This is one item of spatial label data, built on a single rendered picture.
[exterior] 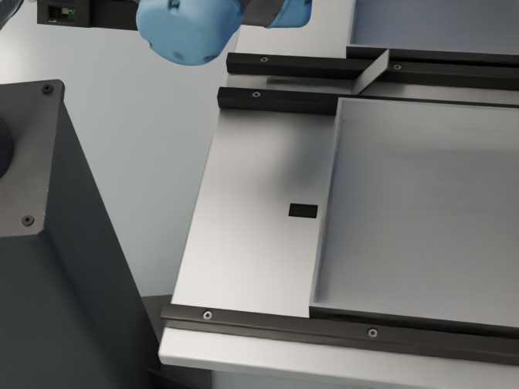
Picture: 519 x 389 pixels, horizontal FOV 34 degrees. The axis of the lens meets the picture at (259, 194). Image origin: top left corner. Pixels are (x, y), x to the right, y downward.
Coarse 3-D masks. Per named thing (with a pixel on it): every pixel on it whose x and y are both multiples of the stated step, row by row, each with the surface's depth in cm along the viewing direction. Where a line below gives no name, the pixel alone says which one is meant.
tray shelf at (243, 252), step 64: (320, 0) 107; (256, 128) 96; (320, 128) 95; (256, 192) 90; (320, 192) 89; (192, 256) 86; (256, 256) 85; (384, 384) 77; (448, 384) 76; (512, 384) 75
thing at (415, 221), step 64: (384, 128) 94; (448, 128) 93; (512, 128) 92; (384, 192) 88; (448, 192) 88; (512, 192) 87; (320, 256) 81; (384, 256) 84; (448, 256) 83; (512, 256) 83; (384, 320) 78; (448, 320) 76; (512, 320) 79
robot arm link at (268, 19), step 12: (252, 0) 81; (264, 0) 81; (276, 0) 81; (288, 0) 81; (300, 0) 81; (312, 0) 82; (252, 12) 82; (264, 12) 82; (276, 12) 82; (288, 12) 82; (300, 12) 82; (252, 24) 84; (264, 24) 84; (276, 24) 84; (288, 24) 84; (300, 24) 84
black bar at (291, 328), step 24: (168, 312) 80; (192, 312) 80; (216, 312) 80; (240, 312) 79; (264, 336) 79; (288, 336) 79; (312, 336) 78; (336, 336) 77; (360, 336) 77; (384, 336) 77; (408, 336) 77; (432, 336) 76; (456, 336) 76; (480, 336) 76; (480, 360) 76; (504, 360) 76
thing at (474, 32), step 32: (384, 0) 106; (416, 0) 106; (448, 0) 105; (480, 0) 105; (512, 0) 104; (352, 32) 100; (384, 32) 103; (416, 32) 102; (448, 32) 102; (480, 32) 101; (512, 32) 101; (480, 64) 96; (512, 64) 95
